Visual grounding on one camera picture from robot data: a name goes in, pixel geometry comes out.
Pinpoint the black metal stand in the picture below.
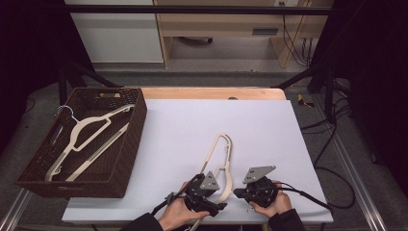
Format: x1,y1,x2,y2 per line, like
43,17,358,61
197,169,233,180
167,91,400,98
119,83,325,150
57,61,123,107
272,61,339,126

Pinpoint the brown woven basket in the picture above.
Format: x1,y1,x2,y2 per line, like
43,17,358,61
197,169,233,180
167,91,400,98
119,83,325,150
13,87,148,199

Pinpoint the hand-held gripper cable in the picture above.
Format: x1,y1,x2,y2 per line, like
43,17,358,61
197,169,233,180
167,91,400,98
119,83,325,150
272,167,357,211
150,174,205,217

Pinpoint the aluminium frame rail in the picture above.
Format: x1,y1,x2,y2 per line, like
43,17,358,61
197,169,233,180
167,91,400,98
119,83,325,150
312,95,388,231
0,188,34,231

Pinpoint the black metal crossbar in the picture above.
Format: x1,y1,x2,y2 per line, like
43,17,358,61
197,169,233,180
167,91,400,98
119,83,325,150
64,4,334,15

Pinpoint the beige wooden cabinet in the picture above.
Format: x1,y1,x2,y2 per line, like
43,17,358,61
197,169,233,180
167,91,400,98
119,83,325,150
153,0,321,69

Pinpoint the yellow and black tool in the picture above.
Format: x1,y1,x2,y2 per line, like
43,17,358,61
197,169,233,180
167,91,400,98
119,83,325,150
296,93,316,109

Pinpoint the right hand-held gripper cable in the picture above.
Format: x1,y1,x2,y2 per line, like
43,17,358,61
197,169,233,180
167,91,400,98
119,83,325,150
272,167,357,211

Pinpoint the left hand-held gripper cable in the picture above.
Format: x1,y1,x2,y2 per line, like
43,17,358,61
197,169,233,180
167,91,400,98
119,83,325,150
150,174,205,217

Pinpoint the beige plastic clothes hanger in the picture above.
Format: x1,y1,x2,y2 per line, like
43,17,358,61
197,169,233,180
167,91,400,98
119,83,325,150
44,104,136,183
189,133,234,231

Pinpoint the person's right hand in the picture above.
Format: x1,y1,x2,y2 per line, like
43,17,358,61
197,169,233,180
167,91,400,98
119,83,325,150
249,180,293,219

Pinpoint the black wall cable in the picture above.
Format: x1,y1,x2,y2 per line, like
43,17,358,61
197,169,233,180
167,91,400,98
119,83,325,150
281,13,313,68

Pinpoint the white power socket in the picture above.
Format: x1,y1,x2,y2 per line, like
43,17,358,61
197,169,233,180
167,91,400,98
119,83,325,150
273,0,300,8

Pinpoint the black floor cable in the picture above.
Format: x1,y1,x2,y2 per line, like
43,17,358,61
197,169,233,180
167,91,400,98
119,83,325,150
301,102,351,167

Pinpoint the white cabinet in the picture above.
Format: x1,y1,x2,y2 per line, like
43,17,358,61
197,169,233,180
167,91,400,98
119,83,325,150
65,0,165,64

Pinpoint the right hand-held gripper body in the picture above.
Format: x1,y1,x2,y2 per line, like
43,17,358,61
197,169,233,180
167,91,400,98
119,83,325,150
242,165,279,208

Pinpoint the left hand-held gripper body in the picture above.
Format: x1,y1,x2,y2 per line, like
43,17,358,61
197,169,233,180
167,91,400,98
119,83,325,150
184,171,221,213

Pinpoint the person's left hand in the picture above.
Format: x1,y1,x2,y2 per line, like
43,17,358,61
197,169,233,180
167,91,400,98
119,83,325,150
158,182,211,231

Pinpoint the black curtain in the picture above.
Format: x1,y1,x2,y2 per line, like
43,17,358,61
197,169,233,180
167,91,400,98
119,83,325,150
0,0,94,155
309,0,408,196

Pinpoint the white table mat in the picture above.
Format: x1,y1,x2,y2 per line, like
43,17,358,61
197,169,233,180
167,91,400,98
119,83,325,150
62,98,335,225

